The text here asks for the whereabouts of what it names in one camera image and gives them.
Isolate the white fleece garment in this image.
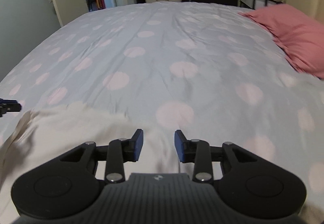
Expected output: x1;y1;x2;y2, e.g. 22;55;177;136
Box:
1;102;178;223

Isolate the pink pillow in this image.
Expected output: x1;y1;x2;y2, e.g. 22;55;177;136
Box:
241;4;324;79

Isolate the polka dot bed sheet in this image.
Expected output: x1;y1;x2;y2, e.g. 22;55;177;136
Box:
1;3;323;202

